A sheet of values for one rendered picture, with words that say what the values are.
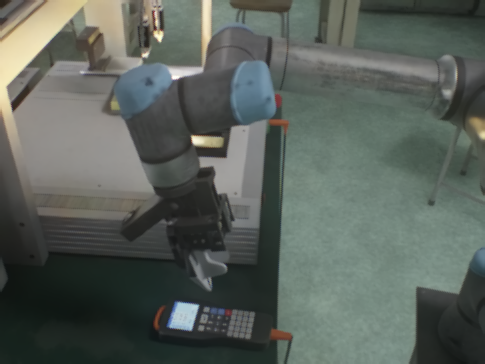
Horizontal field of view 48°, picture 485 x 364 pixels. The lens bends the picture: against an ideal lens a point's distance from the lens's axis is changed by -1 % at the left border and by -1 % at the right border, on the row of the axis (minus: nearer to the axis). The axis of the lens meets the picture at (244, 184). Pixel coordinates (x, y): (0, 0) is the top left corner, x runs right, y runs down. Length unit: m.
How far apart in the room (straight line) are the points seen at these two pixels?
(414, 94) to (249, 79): 0.27
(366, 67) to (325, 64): 0.06
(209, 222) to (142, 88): 0.21
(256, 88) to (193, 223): 0.22
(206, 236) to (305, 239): 1.57
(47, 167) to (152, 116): 0.61
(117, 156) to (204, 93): 0.62
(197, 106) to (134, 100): 0.08
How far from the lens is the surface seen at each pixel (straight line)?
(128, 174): 1.19
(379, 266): 2.26
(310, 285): 2.13
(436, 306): 1.32
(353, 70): 0.80
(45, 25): 1.14
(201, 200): 0.75
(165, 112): 0.68
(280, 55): 0.78
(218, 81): 0.67
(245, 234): 1.05
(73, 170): 1.23
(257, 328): 0.97
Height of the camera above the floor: 1.53
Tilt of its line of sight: 36 degrees down
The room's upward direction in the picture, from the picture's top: 2 degrees clockwise
